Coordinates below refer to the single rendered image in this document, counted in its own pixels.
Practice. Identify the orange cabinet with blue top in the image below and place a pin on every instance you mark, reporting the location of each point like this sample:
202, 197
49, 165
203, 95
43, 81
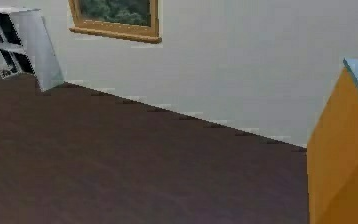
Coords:
340, 150

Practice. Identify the white open shelf unit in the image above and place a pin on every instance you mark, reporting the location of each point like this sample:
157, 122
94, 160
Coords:
42, 50

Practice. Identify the gold framed landscape picture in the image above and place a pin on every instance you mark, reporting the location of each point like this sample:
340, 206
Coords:
120, 13

